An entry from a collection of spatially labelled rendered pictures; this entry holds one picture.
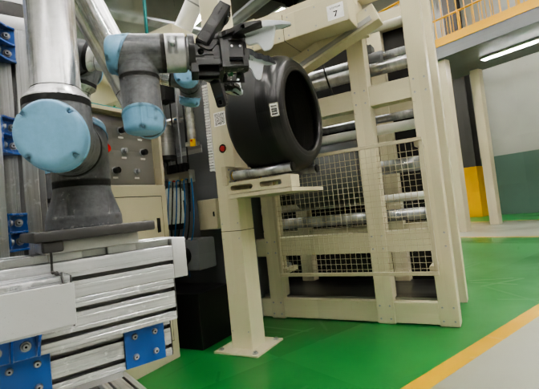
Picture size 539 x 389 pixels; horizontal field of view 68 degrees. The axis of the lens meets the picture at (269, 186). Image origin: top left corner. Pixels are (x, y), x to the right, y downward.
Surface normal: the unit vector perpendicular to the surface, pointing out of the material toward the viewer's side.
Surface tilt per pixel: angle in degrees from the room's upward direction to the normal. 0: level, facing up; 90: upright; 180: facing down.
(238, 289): 90
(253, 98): 83
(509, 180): 90
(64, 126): 98
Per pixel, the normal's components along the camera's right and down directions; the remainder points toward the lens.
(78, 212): 0.22, -0.38
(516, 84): -0.79, 0.05
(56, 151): 0.22, 0.05
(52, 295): 0.61, -0.11
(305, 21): -0.50, 0.00
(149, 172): 0.86, -0.12
